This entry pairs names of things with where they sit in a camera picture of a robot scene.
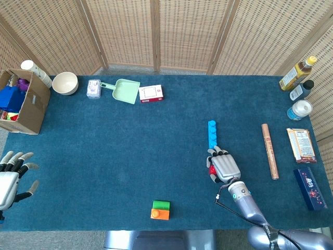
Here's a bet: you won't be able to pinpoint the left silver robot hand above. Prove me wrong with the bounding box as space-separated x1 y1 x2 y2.
0 151 40 211

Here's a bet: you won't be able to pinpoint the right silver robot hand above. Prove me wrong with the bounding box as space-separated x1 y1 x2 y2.
206 145 241 184

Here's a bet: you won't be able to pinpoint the blue toy brick bar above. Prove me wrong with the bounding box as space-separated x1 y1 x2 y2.
207 119 220 149

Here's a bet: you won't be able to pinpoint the brown cylindrical stick package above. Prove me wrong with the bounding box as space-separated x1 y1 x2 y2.
261 123 280 180

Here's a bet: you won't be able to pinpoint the green toy brick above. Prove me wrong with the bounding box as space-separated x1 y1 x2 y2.
152 199 171 210

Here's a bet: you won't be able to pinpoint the orange toy brick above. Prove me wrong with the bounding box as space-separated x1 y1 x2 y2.
150 208 171 221

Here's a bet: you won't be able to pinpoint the dark blue box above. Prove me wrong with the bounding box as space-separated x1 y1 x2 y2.
293 166 328 211

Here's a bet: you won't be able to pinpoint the stack of paper cups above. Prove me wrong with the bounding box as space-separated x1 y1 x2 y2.
20 59 53 89

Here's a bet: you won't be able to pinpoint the colourful toy pieces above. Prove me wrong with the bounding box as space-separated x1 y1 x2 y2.
0 110 20 122

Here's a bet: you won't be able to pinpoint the orange snack packet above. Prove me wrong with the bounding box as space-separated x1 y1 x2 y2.
286 128 317 164

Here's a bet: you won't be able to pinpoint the brown cardboard box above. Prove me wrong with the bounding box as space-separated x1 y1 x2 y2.
0 69 52 135

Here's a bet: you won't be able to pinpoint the blue jar with white lid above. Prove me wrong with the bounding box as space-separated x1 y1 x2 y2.
286 99 313 121

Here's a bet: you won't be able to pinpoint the blue carpet table cover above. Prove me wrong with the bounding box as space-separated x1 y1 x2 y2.
0 74 333 232

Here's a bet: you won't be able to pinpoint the grey robot torso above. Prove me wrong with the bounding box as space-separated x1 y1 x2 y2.
103 230 216 250

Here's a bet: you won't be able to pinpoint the purple plastic toy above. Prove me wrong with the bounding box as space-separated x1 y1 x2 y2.
17 78 30 92

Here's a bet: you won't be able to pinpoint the red and white carton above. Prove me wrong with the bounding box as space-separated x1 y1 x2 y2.
138 84 164 104

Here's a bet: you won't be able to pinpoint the dark bottle with black cap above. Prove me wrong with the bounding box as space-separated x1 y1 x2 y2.
289 79 315 102

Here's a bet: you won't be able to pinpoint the yellow-capped tea bottle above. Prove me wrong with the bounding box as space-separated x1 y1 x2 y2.
278 56 317 92

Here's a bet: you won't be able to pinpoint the beige bowl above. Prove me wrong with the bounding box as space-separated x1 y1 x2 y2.
52 71 79 96

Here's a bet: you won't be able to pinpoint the light green dustpan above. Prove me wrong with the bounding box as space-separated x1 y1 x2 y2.
100 79 141 105

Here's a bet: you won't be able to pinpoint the clear plastic box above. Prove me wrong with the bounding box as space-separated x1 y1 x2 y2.
86 79 102 99

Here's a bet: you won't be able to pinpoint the woven bamboo folding screen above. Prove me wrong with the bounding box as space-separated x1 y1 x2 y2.
0 0 333 196

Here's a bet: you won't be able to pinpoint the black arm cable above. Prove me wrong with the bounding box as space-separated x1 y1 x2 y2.
214 182 299 250

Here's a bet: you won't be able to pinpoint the black arm strap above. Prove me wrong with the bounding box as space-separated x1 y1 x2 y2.
263 223 281 250

